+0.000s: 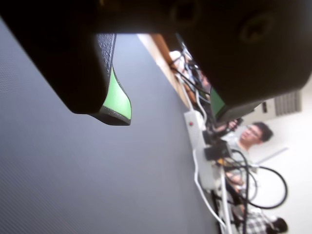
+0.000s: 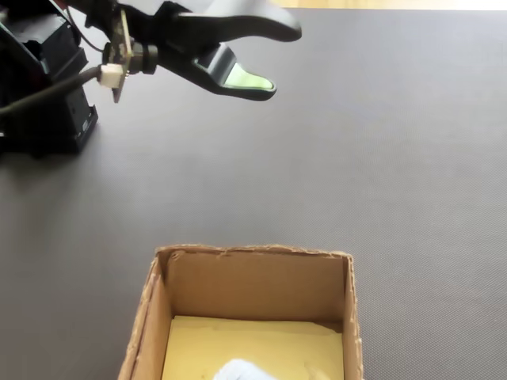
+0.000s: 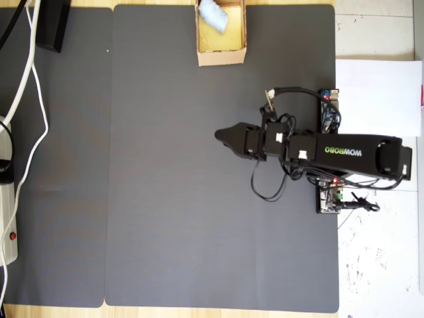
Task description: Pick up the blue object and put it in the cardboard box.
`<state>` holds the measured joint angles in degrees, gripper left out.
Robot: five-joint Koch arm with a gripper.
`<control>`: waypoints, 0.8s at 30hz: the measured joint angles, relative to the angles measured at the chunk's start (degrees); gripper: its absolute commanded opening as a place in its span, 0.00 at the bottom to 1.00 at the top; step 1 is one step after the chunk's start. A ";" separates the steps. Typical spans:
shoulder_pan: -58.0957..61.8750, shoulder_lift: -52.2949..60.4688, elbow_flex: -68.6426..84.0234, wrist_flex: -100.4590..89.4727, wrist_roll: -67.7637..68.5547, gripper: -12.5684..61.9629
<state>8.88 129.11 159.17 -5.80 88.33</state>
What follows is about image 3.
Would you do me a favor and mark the black rectangular stand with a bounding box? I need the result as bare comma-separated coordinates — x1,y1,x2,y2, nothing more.
34,0,73,54

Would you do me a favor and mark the narrow dark grey mat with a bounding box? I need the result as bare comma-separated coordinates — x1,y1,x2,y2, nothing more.
0,7,114,309

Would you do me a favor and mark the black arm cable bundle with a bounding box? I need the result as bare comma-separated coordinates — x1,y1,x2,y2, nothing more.
306,167,403,191

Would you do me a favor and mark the blue circuit board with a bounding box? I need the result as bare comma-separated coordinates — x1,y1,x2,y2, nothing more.
317,87,342,135

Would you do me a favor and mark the black plug cable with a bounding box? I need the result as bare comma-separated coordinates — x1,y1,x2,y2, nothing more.
0,121,17,166

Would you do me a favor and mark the black circuit board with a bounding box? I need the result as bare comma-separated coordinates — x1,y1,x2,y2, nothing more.
314,177,344,215

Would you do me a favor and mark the black camera cable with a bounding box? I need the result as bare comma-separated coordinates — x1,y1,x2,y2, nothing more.
274,86,342,133

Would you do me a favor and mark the black power jack cable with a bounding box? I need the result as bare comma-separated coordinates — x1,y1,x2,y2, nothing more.
341,195,380,213

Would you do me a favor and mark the white paper sheet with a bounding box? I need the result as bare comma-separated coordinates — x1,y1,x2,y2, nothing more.
335,59,424,137

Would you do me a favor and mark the black plug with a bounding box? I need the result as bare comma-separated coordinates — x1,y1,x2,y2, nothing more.
0,158,15,186

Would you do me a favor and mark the black looping servo cable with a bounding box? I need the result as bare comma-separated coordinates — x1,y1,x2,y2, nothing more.
250,158,290,203

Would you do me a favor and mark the thick white cable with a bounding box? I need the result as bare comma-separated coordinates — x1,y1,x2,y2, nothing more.
0,0,43,125

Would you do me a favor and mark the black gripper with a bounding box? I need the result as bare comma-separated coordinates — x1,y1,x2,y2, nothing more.
214,121,291,162

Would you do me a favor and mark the thick black cable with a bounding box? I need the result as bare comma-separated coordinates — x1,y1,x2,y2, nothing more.
0,0,28,50

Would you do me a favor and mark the white power strip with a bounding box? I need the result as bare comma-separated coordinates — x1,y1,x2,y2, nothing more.
0,115,19,266
0,0,50,304

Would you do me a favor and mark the light blue yarn block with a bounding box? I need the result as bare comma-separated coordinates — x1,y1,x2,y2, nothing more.
198,0,229,36

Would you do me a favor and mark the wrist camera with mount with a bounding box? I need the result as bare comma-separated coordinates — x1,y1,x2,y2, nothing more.
259,88,278,122

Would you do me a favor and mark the open cardboard box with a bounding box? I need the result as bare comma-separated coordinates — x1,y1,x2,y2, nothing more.
193,0,248,68

